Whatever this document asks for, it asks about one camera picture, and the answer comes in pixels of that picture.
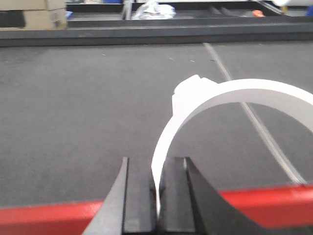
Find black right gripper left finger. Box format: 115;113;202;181
82;157;156;235

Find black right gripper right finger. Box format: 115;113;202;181
159;158;269;235

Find white PVC pipe clamp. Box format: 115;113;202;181
151;74;313;218

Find crumpled clear plastic bag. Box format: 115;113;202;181
132;0;176;20

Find stacked cardboard boxes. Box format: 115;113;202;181
0;0;67;31

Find red machine frame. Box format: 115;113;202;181
0;184;313;235

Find black conveyor end rail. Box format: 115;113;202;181
0;17;313;47

